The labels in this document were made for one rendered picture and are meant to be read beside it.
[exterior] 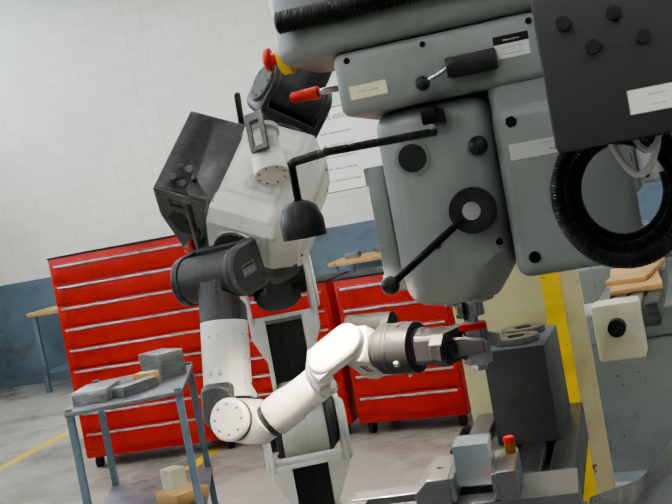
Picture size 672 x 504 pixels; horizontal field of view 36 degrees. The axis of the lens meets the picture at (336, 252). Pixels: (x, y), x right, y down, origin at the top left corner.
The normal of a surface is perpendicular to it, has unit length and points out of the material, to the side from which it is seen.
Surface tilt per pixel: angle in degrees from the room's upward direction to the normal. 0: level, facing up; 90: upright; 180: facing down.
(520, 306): 90
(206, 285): 75
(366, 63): 90
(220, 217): 95
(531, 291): 90
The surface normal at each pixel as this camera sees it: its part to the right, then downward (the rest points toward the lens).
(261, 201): -0.01, -0.49
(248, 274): 0.85, -0.18
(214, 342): -0.40, -0.15
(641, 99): -0.26, 0.10
